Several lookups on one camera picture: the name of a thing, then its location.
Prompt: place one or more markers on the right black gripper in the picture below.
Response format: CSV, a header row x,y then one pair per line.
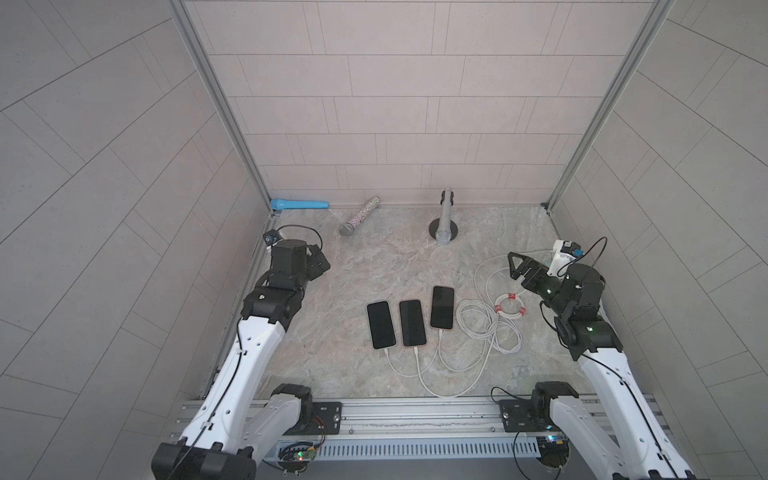
x,y
536,274

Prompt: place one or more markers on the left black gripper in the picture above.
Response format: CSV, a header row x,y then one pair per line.
x,y
315,262

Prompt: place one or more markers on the black phone pink case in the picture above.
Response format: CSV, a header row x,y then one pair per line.
x,y
412,323
442,308

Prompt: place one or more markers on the black phone grey case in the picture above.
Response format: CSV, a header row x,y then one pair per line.
x,y
381,325

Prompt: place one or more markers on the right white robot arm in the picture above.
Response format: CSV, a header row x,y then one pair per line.
x,y
637,448

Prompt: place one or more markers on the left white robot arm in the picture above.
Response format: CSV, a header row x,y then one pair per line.
x,y
222,441

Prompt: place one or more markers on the blue flashlight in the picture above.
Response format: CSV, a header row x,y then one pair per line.
x,y
283,204

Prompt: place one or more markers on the glitter microphone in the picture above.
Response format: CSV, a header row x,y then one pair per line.
x,y
348,228

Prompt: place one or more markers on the grey tube on black base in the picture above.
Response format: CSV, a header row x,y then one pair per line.
x,y
443,229

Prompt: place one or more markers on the right green circuit board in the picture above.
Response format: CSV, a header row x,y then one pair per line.
x,y
554,451

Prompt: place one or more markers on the green circuit board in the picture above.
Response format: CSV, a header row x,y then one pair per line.
x,y
295,458
554,451

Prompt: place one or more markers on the left green circuit board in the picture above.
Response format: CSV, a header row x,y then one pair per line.
x,y
295,458

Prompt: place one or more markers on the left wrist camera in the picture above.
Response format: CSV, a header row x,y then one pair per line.
x,y
271,237

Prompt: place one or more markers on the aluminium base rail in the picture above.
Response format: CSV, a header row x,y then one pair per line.
x,y
415,428

